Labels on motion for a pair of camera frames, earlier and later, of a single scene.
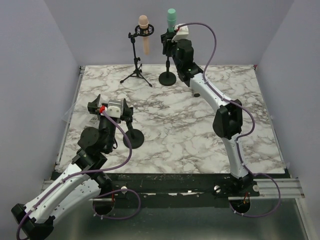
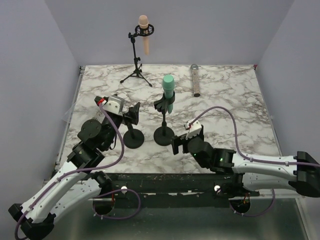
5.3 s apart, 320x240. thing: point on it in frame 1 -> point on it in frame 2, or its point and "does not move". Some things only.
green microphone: [171, 19] -> [168, 83]
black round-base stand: [167, 78] -> [163, 135]
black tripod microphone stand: [141, 32] does not move
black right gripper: [167, 43] -> [177, 140]
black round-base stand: [136, 136] does not move
